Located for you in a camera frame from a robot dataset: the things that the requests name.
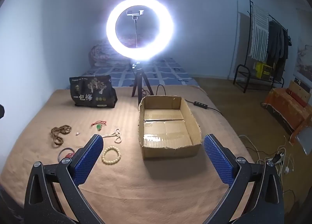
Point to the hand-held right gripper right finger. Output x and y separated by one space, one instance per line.
217 158

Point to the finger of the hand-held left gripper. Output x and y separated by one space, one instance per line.
1 111

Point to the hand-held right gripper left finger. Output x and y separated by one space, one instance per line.
89 160

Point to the grey bangle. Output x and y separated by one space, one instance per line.
59 155

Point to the white power strip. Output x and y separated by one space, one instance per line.
276 159

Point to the black printed snack bag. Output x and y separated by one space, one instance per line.
91 92

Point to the orange cardboard box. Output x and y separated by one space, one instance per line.
282 107

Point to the black clothes rack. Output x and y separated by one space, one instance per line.
240 77

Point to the grey flat panel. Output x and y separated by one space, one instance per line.
306 141

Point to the black tripod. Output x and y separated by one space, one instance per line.
137 77

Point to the blue checked bedsheet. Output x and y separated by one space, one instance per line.
168 72

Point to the yellow box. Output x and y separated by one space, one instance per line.
264 70

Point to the folded patterned quilt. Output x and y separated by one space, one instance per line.
102 55

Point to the leaning beige panel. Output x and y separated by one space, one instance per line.
242 38

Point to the dark hanging clothes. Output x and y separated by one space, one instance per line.
277 43

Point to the white striped towel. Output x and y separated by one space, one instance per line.
259 33

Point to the phone holder clamp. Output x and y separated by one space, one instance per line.
135 13

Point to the wall poster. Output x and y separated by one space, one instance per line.
304 60

